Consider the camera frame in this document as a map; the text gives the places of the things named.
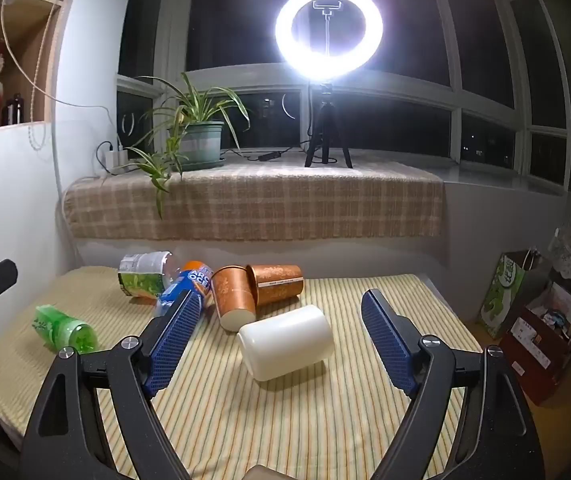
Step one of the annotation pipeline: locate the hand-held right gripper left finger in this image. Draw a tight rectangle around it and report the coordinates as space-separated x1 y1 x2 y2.
21 288 202 480

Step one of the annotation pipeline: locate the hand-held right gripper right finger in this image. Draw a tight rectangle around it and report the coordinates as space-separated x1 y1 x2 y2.
360 288 546 480

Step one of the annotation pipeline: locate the white cup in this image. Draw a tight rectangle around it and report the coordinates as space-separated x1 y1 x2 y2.
237 304 335 382

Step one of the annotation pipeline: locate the copper paper cup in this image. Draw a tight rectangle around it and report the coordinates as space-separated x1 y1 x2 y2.
244 263 307 307
210 265 258 332

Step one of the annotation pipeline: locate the blue and orange drink bottle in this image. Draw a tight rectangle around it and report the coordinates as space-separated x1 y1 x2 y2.
154 260 215 319

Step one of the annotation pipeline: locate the clear bottle with green label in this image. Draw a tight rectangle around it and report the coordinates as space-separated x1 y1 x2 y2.
117 251 186 301

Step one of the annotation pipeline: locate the green plastic bottle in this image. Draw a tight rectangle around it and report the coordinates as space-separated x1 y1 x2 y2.
34 304 99 354

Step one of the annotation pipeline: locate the green paper bag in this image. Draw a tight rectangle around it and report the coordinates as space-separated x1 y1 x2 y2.
480 249 550 339

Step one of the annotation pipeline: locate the yellow striped mat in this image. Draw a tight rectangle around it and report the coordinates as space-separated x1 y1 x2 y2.
0 265 484 480

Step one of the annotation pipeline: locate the red cardboard box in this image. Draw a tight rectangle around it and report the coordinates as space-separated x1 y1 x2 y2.
497 280 571 407

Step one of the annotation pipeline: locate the dark bottle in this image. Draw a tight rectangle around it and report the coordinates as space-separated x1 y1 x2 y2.
4 93 24 125

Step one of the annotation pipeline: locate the white power strip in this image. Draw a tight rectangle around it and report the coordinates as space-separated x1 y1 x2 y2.
97 142 129 177

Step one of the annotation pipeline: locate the beige plaid cloth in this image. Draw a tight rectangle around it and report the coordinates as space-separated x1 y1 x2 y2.
62 151 447 241

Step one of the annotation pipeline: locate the potted spider plant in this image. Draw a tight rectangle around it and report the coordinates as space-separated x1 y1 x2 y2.
124 72 252 220

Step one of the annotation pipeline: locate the wooden shelf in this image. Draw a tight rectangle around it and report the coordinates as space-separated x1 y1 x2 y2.
0 0 78 136

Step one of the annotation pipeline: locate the white cable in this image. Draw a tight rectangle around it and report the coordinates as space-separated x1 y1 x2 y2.
0 0 121 152

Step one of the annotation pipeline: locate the black cable with controller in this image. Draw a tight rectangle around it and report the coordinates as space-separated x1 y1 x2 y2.
219 146 312 163

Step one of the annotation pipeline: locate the ring light on tripod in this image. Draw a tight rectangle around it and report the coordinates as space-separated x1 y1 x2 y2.
274 0 384 169

